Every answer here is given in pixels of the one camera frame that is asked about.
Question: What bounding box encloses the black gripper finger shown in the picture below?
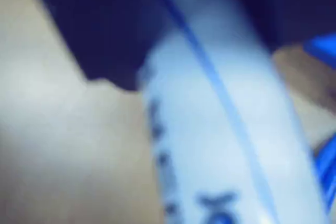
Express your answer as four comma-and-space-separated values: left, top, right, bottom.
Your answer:
228, 0, 336, 51
27, 0, 169, 92

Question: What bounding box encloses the blue capped white marker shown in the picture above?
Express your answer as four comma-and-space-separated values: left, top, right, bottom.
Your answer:
138, 0, 332, 224

